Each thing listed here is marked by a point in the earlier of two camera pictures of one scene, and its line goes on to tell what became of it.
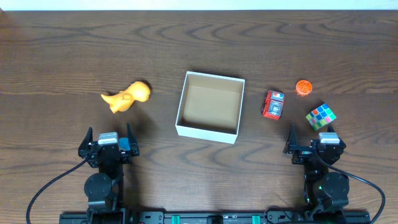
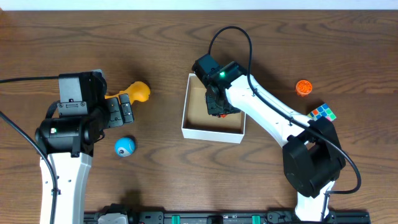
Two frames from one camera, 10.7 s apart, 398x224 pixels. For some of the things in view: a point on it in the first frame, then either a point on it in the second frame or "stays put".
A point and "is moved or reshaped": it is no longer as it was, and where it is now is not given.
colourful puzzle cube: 320,116 stays put
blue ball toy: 124,144 stays put
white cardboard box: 209,107 is moved or reshaped
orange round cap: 303,87 stays put
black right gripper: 314,153 → 218,106
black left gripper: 108,154 → 120,109
